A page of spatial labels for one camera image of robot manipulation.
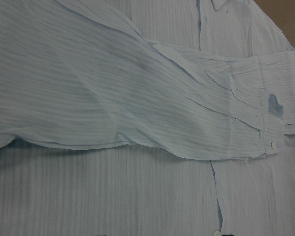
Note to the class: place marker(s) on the light blue button-up shirt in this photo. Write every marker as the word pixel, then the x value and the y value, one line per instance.
pixel 145 118

